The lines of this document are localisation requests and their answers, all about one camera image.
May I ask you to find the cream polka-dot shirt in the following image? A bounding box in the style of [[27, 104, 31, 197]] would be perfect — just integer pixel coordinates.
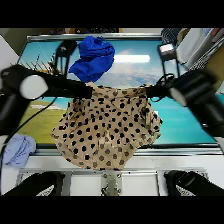
[[51, 82, 164, 172]]

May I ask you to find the light blue garment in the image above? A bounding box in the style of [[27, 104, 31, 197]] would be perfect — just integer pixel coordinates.
[[1, 133, 37, 168]]

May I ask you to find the black cable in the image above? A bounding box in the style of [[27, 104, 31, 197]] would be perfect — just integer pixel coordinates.
[[0, 96, 60, 168], [155, 73, 176, 102]]

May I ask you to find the silver frame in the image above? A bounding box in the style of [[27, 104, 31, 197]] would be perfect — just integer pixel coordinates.
[[15, 32, 224, 197]]

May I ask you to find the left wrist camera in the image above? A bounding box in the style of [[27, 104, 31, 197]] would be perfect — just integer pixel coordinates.
[[53, 39, 79, 79]]

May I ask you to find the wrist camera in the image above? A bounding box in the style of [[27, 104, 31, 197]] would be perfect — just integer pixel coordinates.
[[53, 39, 79, 79], [157, 42, 181, 79]]

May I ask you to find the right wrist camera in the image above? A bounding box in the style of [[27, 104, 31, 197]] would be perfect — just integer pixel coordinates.
[[157, 42, 181, 79]]

